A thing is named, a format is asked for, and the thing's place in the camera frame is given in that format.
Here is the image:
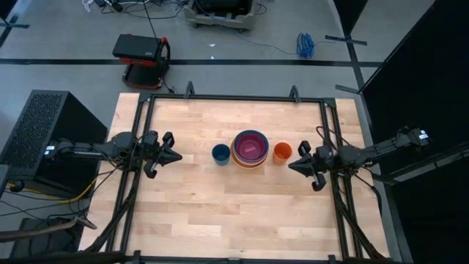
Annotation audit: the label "black power cable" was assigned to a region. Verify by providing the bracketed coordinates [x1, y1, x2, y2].
[141, 0, 164, 43]

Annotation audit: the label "beige wheeled dolly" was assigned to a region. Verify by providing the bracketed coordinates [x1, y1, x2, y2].
[182, 0, 259, 33]

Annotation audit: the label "grey metal bar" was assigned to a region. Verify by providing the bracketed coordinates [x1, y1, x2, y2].
[373, 141, 469, 186]

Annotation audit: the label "black equipment box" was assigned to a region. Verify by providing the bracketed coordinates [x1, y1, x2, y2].
[193, 0, 254, 15]

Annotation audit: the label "black cable bundle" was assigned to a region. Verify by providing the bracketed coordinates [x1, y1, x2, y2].
[86, 166, 142, 254]
[335, 197, 383, 261]

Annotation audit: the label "grey brown strap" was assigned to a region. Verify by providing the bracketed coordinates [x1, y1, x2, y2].
[0, 215, 98, 243]

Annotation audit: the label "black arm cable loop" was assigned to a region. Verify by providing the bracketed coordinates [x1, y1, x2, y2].
[315, 125, 347, 147]

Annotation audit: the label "black metal table frame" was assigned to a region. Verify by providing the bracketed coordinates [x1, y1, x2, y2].
[84, 81, 385, 264]

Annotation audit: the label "black partition panel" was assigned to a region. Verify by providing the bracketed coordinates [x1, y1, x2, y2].
[331, 0, 369, 36]

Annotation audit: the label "teal blue bowl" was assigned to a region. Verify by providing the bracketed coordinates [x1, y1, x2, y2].
[232, 129, 270, 164]

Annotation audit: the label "thin blue cable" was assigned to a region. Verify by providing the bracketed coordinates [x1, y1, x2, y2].
[234, 32, 298, 56]

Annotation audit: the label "orange cup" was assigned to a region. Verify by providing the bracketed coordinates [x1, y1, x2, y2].
[272, 142, 293, 165]

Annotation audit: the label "yellow cable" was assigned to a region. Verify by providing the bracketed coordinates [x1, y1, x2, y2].
[7, 177, 98, 205]

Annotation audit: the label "pink bowl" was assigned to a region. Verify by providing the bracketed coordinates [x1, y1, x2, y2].
[237, 133, 265, 161]

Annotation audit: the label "black partition foot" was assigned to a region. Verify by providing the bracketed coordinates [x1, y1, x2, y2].
[325, 34, 368, 47]
[335, 84, 363, 95]

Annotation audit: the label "black perforated computer tower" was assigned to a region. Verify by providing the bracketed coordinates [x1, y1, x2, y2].
[0, 89, 109, 199]

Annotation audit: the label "red and black cart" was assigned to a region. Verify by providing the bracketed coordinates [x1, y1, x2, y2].
[111, 33, 171, 91]

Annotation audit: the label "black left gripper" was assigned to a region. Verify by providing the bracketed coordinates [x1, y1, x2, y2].
[141, 131, 183, 180]

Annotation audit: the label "large black partition curtain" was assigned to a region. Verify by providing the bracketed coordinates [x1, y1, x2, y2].
[361, 0, 469, 264]

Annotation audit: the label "light orange bowl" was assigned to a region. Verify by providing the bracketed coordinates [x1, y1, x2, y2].
[230, 144, 270, 170]

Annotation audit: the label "blue cable coil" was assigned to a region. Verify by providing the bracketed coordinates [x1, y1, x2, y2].
[295, 32, 316, 59]

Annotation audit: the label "tangled floor cables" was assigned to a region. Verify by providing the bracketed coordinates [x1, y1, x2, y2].
[82, 0, 191, 19]

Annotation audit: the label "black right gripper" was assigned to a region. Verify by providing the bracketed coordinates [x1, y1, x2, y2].
[288, 140, 340, 192]

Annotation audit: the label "dark blue cup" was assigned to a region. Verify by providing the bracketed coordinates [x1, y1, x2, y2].
[211, 143, 232, 166]

